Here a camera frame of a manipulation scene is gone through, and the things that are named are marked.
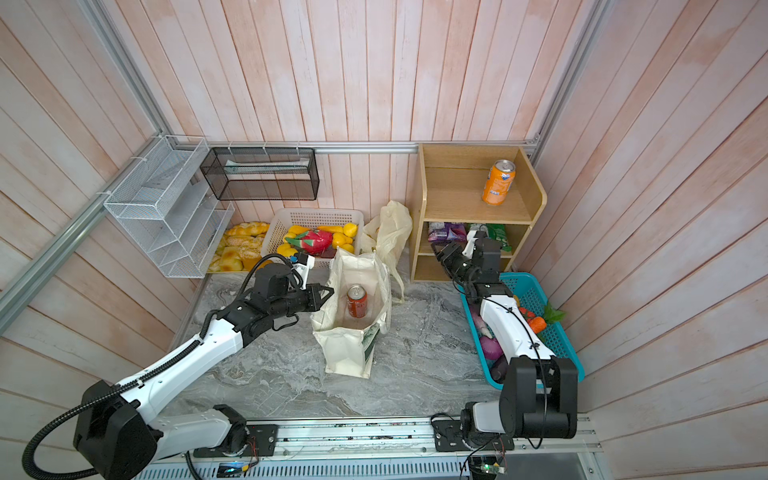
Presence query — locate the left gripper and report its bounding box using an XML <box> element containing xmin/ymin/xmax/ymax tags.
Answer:
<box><xmin>270</xmin><ymin>282</ymin><xmax>335</xmax><ymax>319</ymax></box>

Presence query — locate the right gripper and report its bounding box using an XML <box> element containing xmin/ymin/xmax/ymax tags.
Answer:
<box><xmin>433</xmin><ymin>241</ymin><xmax>478</xmax><ymax>286</ymax></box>

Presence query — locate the red cola can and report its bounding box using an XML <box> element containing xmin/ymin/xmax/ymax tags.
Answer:
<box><xmin>347</xmin><ymin>284</ymin><xmax>368</xmax><ymax>319</ymax></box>

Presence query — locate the cream canvas tote bag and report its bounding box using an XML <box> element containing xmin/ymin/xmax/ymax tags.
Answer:
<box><xmin>310</xmin><ymin>249</ymin><xmax>392</xmax><ymax>379</ymax></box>

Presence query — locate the purple snack packet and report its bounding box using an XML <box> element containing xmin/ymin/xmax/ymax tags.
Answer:
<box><xmin>427</xmin><ymin>222</ymin><xmax>467</xmax><ymax>243</ymax></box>

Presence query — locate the toy carrot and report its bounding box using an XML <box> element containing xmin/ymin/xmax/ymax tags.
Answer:
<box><xmin>528</xmin><ymin>303</ymin><xmax>566</xmax><ymax>334</ymax></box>

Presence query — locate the yellow plastic grocery bag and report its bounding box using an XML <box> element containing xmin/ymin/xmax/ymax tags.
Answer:
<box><xmin>358</xmin><ymin>200</ymin><xmax>413</xmax><ymax>303</ymax></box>

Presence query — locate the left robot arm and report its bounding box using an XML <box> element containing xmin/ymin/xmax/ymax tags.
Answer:
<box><xmin>21</xmin><ymin>254</ymin><xmax>334</xmax><ymax>479</ymax></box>

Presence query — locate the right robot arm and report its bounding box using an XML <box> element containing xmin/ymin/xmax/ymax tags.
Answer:
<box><xmin>433</xmin><ymin>236</ymin><xmax>578</xmax><ymax>442</ymax></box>

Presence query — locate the green snack packet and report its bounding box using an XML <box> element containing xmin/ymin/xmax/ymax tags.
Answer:
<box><xmin>485</xmin><ymin>224</ymin><xmax>513</xmax><ymax>253</ymax></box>

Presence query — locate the teal plastic basket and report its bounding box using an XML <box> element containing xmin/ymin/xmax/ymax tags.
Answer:
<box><xmin>460</xmin><ymin>272</ymin><xmax>585</xmax><ymax>390</ymax></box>

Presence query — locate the red toy dragon fruit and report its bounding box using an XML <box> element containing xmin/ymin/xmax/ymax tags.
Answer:
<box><xmin>284</xmin><ymin>230</ymin><xmax>333</xmax><ymax>256</ymax></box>

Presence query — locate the yellow toy fruit left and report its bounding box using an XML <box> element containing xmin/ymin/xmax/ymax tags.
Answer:
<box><xmin>288</xmin><ymin>225</ymin><xmax>309</xmax><ymax>236</ymax></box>

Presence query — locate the yellow toy lemon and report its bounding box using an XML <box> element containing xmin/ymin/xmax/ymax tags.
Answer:
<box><xmin>343</xmin><ymin>223</ymin><xmax>358</xmax><ymax>239</ymax></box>

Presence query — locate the white plastic fruit basket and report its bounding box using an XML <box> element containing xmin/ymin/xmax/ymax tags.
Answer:
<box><xmin>260</xmin><ymin>207</ymin><xmax>366</xmax><ymax>265</ymax></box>

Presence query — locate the yellow bread tray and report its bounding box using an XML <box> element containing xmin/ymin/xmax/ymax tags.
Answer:
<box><xmin>207</xmin><ymin>222</ymin><xmax>270</xmax><ymax>274</ymax></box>

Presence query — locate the orange soda can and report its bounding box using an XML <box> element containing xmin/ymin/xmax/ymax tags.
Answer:
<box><xmin>481</xmin><ymin>159</ymin><xmax>516</xmax><ymax>206</ymax></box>

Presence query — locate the wooden shelf unit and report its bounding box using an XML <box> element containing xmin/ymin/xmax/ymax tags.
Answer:
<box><xmin>408</xmin><ymin>142</ymin><xmax>547</xmax><ymax>282</ymax></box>

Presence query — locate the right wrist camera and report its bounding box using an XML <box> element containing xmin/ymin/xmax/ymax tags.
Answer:
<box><xmin>462</xmin><ymin>227</ymin><xmax>487</xmax><ymax>259</ymax></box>

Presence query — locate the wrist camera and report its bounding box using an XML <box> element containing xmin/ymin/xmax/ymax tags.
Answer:
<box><xmin>462</xmin><ymin>227</ymin><xmax>487</xmax><ymax>259</ymax></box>
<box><xmin>292</xmin><ymin>253</ymin><xmax>315</xmax><ymax>290</ymax></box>

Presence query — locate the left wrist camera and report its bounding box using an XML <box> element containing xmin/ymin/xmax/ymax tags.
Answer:
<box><xmin>292</xmin><ymin>253</ymin><xmax>315</xmax><ymax>290</ymax></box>

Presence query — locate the black wire mesh basket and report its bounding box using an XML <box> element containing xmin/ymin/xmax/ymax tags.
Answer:
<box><xmin>200</xmin><ymin>146</ymin><xmax>320</xmax><ymax>201</ymax></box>

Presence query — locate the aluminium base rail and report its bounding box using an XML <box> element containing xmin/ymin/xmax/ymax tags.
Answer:
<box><xmin>138</xmin><ymin>415</ymin><xmax>612</xmax><ymax>479</ymax></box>

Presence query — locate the white wire mesh shelf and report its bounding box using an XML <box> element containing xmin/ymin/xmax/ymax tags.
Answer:
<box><xmin>104</xmin><ymin>135</ymin><xmax>234</xmax><ymax>279</ymax></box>

